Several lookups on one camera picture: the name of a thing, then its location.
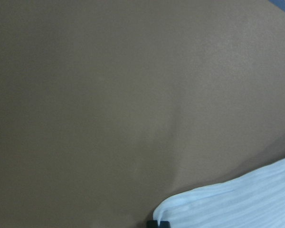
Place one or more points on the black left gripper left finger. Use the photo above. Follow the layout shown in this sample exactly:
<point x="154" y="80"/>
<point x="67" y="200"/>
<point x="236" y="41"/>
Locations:
<point x="152" y="224"/>

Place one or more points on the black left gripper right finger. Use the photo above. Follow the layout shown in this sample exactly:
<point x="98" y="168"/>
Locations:
<point x="164" y="224"/>

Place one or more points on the light blue button-up shirt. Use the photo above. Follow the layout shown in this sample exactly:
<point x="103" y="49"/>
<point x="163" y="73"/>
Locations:
<point x="254" y="200"/>

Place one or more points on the brown table cover mat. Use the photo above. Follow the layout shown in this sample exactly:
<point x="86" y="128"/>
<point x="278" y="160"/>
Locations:
<point x="108" y="107"/>

